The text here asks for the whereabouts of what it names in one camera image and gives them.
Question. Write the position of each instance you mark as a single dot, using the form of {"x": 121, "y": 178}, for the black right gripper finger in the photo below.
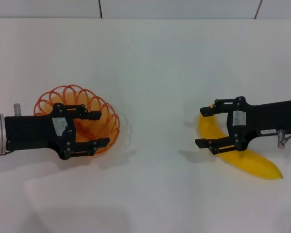
{"x": 202, "y": 143}
{"x": 208, "y": 111}

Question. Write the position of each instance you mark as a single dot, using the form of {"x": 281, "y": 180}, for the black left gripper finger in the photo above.
{"x": 101, "y": 142}
{"x": 95, "y": 115}

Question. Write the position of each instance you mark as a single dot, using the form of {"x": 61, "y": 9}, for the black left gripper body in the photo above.
{"x": 34, "y": 131}

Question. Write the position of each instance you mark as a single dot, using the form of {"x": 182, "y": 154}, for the yellow banana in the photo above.
{"x": 209, "y": 128}

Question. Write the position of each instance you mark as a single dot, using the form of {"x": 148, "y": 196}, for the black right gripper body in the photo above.
{"x": 262, "y": 119}

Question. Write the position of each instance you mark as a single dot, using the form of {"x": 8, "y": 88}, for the orange woven plastic basket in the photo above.
{"x": 85, "y": 128}

